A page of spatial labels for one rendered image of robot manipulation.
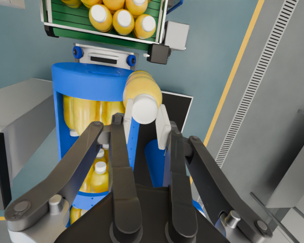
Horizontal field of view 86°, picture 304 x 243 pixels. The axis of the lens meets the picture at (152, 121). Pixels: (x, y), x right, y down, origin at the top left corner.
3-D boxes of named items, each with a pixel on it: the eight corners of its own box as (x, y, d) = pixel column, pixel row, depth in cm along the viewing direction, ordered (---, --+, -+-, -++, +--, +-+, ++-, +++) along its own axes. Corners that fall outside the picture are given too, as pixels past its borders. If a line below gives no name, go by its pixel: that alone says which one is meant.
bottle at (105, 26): (91, 25, 63) (81, 17, 47) (99, 8, 61) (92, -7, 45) (107, 37, 66) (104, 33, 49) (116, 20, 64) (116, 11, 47)
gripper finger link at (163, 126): (164, 126, 17) (171, 127, 17) (159, 103, 23) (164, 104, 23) (158, 149, 18) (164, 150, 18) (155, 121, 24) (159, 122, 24)
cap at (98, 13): (89, 16, 47) (88, 15, 45) (95, 3, 46) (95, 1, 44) (102, 25, 48) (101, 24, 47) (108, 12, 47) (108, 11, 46)
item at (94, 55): (93, 58, 66) (88, 60, 55) (93, 52, 65) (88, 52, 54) (118, 62, 68) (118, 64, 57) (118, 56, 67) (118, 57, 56)
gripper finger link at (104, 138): (119, 148, 16) (87, 144, 15) (123, 124, 20) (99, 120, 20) (121, 135, 15) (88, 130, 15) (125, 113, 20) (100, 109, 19)
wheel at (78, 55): (77, 59, 60) (82, 60, 61) (77, 46, 58) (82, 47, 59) (72, 57, 62) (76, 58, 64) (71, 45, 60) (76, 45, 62)
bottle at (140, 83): (126, 97, 43) (121, 128, 26) (126, 69, 40) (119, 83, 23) (153, 98, 43) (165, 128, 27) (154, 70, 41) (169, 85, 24)
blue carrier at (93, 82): (69, 221, 93) (62, 284, 68) (59, 59, 60) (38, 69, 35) (119, 211, 103) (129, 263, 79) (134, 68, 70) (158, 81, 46)
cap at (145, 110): (131, 118, 25) (131, 123, 24) (131, 94, 24) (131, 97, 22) (156, 118, 26) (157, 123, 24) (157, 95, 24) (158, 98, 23)
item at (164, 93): (120, 193, 220) (120, 203, 207) (142, 84, 167) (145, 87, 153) (157, 194, 234) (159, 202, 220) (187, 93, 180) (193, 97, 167)
